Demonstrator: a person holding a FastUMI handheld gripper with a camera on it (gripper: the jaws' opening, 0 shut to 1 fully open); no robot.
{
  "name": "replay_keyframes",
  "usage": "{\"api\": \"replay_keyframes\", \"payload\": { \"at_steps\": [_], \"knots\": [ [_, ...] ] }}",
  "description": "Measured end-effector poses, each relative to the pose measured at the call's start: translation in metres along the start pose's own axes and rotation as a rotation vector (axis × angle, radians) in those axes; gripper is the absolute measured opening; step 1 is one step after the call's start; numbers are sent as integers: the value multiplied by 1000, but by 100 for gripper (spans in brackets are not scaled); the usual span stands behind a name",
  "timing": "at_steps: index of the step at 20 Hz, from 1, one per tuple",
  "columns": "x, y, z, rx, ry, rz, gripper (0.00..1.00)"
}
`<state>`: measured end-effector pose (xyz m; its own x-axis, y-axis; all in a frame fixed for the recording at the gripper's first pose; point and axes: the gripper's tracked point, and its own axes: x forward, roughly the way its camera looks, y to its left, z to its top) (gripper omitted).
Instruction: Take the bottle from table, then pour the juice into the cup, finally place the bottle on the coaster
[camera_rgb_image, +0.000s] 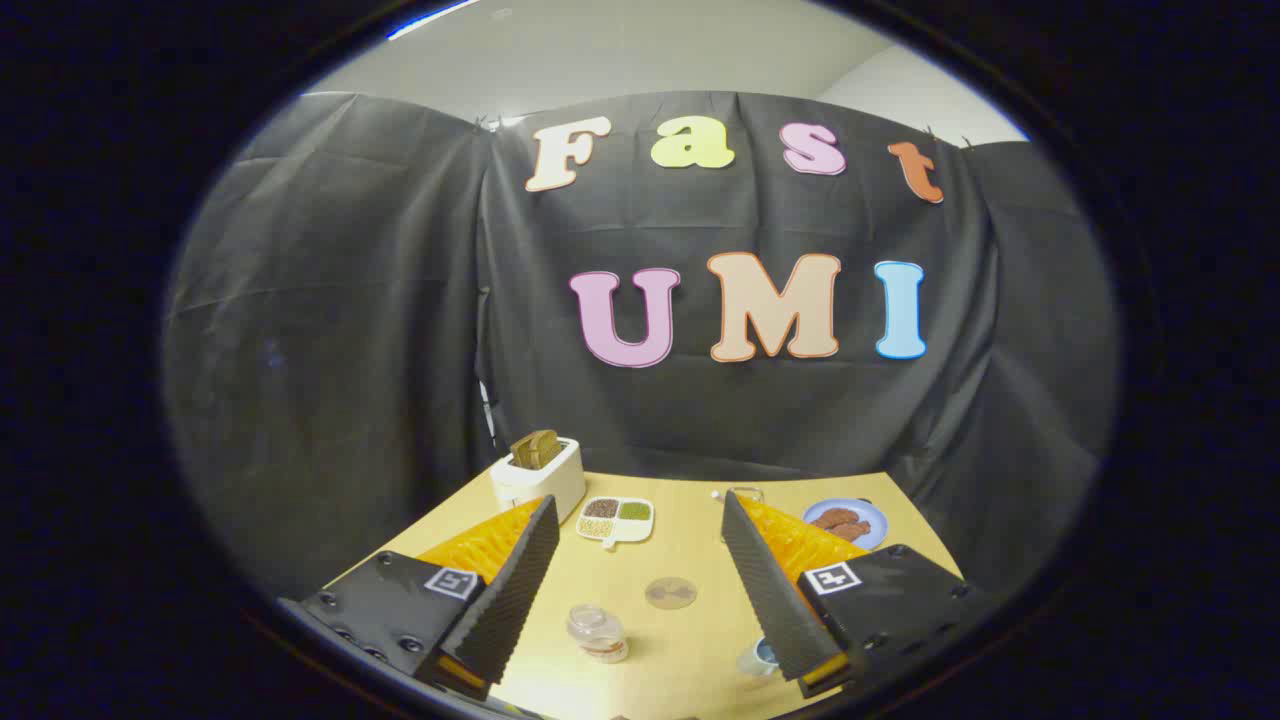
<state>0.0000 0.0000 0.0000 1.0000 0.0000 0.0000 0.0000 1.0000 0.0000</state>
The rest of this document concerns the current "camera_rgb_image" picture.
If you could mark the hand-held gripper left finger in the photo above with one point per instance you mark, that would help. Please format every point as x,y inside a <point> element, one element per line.
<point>510,590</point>

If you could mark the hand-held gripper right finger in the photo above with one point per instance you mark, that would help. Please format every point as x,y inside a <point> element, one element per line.
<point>770,590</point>

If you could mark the blue and white cup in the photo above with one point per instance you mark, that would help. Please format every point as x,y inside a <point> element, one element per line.
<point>760,657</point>

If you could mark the round coaster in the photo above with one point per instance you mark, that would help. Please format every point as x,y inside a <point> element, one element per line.
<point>670,593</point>

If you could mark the brown fried food pieces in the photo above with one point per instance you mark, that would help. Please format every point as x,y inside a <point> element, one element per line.
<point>842,524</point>

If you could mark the clear glass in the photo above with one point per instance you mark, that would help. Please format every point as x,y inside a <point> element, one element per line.
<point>748,494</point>

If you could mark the wooden table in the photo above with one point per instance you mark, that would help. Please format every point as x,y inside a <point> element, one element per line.
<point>660,560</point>

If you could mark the white toaster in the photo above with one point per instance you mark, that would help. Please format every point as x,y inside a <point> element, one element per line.
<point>537,478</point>

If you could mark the blue plate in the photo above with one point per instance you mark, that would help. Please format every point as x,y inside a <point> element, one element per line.
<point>868,514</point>

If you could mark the white divided dish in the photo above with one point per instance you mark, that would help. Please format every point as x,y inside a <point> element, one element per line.
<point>615,520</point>

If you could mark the brown toast slice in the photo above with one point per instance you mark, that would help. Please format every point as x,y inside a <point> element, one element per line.
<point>536,448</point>

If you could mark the black backdrop cloth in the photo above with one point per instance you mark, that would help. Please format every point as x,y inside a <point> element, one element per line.
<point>400,330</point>

